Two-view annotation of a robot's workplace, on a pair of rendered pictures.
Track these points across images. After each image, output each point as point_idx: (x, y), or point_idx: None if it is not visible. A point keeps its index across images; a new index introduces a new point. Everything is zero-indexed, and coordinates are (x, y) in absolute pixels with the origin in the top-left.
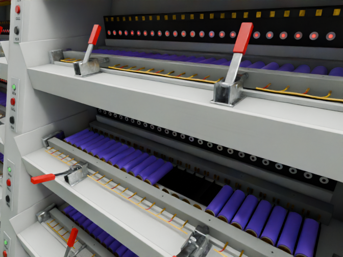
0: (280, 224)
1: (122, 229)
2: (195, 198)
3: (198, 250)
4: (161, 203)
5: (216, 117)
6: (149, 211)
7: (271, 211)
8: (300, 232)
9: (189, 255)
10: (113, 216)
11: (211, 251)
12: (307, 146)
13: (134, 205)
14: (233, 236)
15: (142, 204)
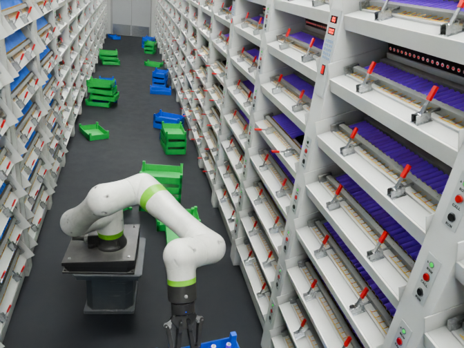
0: None
1: (275, 148)
2: (302, 144)
3: (286, 152)
4: (288, 142)
5: (291, 114)
6: (284, 144)
7: None
8: None
9: (283, 152)
10: (274, 144)
11: (293, 155)
12: (300, 123)
13: (282, 143)
14: (297, 151)
15: (284, 143)
